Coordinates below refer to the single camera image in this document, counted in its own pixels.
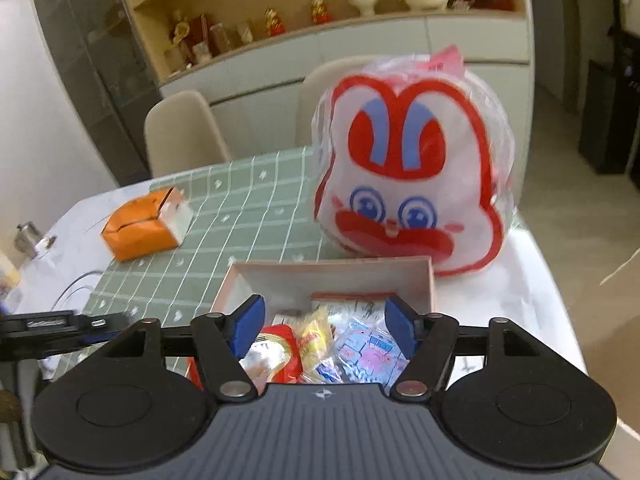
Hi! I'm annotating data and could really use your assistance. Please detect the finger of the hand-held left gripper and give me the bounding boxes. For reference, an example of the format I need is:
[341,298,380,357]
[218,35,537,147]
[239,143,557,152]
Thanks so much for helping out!
[0,311,133,361]

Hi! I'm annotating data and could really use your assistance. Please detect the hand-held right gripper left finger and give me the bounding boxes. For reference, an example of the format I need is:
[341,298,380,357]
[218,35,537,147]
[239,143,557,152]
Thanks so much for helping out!
[112,294,267,404]

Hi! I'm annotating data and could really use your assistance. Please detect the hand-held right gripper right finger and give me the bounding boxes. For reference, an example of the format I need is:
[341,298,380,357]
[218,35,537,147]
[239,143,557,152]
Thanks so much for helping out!
[382,294,539,403]

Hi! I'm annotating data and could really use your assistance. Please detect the blue pink printed packet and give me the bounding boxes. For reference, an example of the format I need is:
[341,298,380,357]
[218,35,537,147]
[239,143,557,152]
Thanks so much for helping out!
[330,317,411,386]

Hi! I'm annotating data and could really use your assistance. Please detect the yellow snack packet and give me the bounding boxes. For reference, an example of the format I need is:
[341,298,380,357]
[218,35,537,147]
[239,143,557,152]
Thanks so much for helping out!
[295,308,341,383]

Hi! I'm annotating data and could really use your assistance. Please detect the pink cardboard box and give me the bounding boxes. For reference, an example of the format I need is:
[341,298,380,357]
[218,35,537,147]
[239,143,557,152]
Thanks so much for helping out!
[187,256,437,391]

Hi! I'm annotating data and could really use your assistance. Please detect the metal cup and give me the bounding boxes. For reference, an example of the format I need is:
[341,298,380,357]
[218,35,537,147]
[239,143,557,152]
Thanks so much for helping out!
[14,222,43,260]

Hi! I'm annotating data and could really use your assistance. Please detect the green checked table mat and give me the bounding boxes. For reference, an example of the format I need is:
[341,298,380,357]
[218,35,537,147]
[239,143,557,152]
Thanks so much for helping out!
[42,146,331,381]

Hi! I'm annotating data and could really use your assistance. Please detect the orange tissue box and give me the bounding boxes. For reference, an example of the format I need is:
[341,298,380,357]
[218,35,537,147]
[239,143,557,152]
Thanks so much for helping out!
[100,186,195,262]

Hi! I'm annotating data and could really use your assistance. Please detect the white red bunny bag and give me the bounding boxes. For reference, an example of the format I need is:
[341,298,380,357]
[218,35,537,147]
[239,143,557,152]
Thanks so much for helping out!
[311,45,517,278]

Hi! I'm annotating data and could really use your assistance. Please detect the beige chair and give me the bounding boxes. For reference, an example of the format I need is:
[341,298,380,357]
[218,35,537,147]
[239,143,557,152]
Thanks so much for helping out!
[295,55,391,148]
[144,91,233,178]

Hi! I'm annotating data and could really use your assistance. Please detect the dark glass cabinet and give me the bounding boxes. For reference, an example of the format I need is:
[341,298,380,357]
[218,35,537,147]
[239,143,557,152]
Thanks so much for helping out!
[29,0,162,187]

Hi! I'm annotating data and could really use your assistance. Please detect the glass jar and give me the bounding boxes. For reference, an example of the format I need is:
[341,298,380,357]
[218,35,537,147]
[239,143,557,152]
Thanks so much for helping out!
[210,22,236,53]

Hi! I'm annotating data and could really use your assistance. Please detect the black appliance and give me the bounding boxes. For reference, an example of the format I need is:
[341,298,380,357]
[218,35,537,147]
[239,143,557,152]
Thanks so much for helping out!
[579,25,640,186]

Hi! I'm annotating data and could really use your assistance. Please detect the gold figure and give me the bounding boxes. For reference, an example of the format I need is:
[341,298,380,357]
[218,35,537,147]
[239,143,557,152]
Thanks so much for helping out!
[167,10,193,56]

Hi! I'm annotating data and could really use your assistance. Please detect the thin cable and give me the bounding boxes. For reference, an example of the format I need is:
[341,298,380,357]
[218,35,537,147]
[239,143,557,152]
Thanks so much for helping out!
[50,269,103,311]

